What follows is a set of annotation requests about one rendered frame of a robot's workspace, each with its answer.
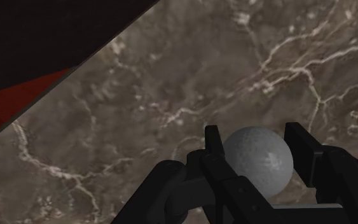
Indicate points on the grey white ball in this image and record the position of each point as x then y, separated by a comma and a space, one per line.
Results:
259, 159

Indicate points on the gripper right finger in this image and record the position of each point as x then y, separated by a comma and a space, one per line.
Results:
336, 170

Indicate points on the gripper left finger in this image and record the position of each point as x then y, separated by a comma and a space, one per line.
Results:
216, 173

